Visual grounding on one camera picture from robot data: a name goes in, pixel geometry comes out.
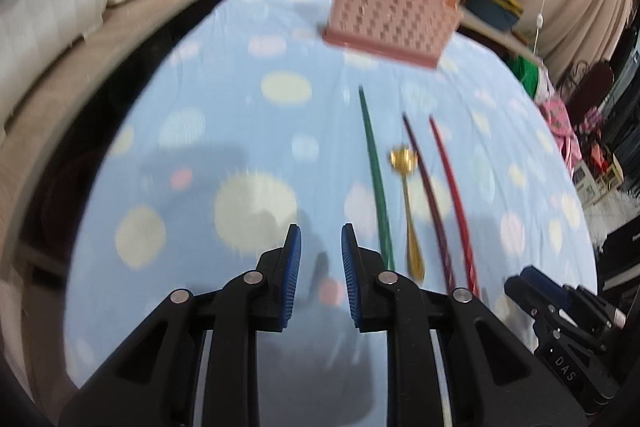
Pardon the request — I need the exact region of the blue printed tablecloth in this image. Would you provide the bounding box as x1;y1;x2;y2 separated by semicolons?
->
64;0;602;427

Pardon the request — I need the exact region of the dark metal chair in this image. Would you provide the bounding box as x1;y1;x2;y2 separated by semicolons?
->
564;61;617;128

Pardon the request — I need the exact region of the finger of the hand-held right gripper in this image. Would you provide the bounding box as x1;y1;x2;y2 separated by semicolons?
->
519;265;571;305
503;275;548;317

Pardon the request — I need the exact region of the blue basin with dishes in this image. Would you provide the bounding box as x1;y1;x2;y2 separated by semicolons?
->
461;0;527;34

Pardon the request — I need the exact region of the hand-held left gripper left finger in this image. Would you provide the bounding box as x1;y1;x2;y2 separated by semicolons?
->
59;223;303;427

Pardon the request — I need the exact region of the maroon twisted chopstick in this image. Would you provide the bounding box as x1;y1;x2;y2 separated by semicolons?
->
401;113;458;294

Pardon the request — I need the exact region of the green plastic bag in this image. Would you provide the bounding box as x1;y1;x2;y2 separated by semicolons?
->
509;51;545;98

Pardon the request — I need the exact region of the white dish rack teal lid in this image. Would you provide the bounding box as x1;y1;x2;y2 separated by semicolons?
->
0;0;112;124

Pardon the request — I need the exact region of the white stool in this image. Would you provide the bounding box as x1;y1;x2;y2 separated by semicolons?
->
574;156;624;204

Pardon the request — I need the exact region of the gold flower spoon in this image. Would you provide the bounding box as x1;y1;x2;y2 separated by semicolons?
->
389;146;427;284

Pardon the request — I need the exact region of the red twisted chopstick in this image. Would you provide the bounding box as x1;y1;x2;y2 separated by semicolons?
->
428;116;482;299

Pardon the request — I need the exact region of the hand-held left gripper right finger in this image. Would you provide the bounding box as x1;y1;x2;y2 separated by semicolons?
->
341;223;589;427

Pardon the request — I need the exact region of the green chopstick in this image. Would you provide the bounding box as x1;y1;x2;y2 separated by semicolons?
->
357;86;397;272

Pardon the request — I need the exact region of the pink floral cloth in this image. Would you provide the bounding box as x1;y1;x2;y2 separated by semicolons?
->
536;96;585;168

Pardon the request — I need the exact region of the pink perforated utensil holder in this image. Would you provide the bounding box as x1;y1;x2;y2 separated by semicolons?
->
322;0;464;68

